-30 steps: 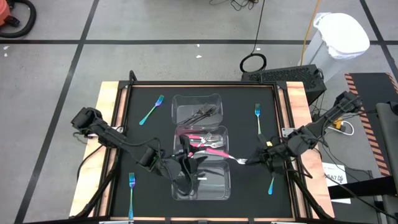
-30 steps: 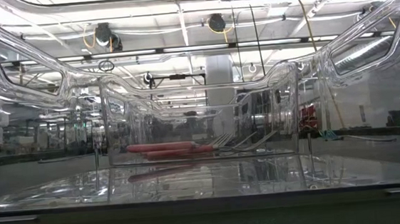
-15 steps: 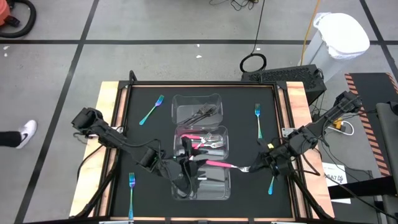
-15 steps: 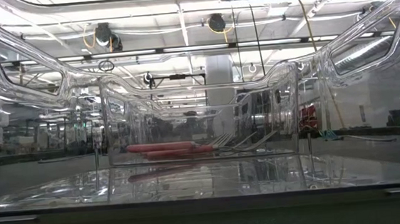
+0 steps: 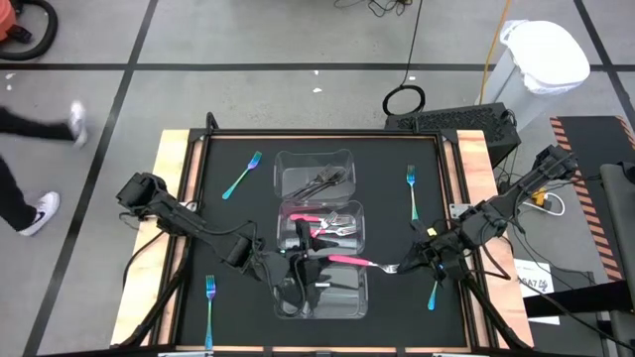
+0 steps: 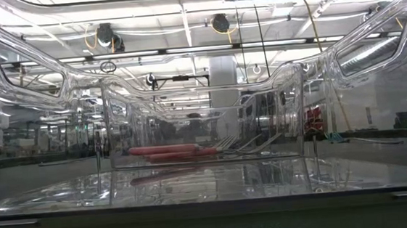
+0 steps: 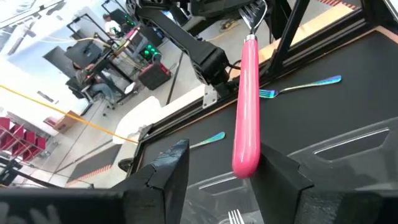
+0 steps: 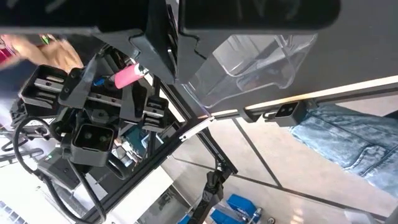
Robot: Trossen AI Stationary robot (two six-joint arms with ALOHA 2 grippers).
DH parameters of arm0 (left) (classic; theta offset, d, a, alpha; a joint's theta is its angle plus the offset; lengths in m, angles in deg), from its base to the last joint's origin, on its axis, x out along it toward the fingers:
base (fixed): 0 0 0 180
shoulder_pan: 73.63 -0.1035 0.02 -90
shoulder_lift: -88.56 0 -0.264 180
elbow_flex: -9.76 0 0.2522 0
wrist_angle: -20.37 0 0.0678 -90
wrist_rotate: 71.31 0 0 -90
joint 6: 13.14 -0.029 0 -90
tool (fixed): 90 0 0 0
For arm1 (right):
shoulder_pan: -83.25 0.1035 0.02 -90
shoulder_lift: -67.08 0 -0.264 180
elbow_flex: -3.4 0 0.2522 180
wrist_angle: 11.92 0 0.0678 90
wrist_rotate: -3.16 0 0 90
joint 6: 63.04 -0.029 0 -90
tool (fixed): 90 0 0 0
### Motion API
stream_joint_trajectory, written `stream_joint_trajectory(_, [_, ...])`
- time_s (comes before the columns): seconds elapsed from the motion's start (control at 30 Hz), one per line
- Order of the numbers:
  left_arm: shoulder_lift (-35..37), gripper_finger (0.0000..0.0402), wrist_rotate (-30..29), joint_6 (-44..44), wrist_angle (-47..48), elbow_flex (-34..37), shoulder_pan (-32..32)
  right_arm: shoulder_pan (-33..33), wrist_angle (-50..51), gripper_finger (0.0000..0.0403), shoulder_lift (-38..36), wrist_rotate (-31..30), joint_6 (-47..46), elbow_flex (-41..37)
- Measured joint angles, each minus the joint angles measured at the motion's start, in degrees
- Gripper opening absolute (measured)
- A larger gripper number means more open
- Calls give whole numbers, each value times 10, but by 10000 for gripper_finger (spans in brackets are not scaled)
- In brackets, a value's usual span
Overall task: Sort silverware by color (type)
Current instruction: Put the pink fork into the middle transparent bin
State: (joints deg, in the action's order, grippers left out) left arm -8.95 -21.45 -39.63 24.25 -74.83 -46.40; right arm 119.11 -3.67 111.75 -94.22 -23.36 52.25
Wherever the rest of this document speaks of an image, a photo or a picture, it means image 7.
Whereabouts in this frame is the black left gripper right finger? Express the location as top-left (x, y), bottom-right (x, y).
top-left (250, 142), bottom-right (314, 224)

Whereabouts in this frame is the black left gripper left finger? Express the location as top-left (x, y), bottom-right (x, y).
top-left (123, 139), bottom-right (190, 224)

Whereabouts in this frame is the pink handled silver fork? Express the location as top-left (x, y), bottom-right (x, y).
top-left (228, 208), bottom-right (246, 224)
top-left (231, 0), bottom-right (269, 180)

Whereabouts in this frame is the rainbow metal fork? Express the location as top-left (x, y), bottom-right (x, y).
top-left (259, 74), bottom-right (343, 100)
top-left (188, 131), bottom-right (226, 149)

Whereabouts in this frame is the trash can with white bag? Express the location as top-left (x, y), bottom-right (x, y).
top-left (112, 95), bottom-right (163, 146)

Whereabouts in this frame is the black floor mat striped edge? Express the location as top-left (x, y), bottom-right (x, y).
top-left (66, 143), bottom-right (123, 187)

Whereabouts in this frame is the black table mat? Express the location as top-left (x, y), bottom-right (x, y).
top-left (139, 30), bottom-right (398, 224)

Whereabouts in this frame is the red and black equipment box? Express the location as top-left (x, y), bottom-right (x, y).
top-left (138, 60), bottom-right (172, 91)

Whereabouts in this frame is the person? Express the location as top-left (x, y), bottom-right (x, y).
top-left (73, 60), bottom-right (116, 104)
top-left (102, 12), bottom-right (124, 37)

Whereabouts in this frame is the cardboard box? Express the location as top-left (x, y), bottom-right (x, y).
top-left (53, 109), bottom-right (82, 134)

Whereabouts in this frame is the red chair stack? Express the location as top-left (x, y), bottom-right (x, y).
top-left (0, 116), bottom-right (47, 162)

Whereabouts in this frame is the black curved bracket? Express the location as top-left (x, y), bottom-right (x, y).
top-left (118, 157), bottom-right (135, 174)

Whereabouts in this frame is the black metal table frame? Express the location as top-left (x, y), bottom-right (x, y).
top-left (129, 0), bottom-right (398, 175)

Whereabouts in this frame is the yellow floor cable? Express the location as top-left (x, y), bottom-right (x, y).
top-left (0, 83), bottom-right (139, 146)

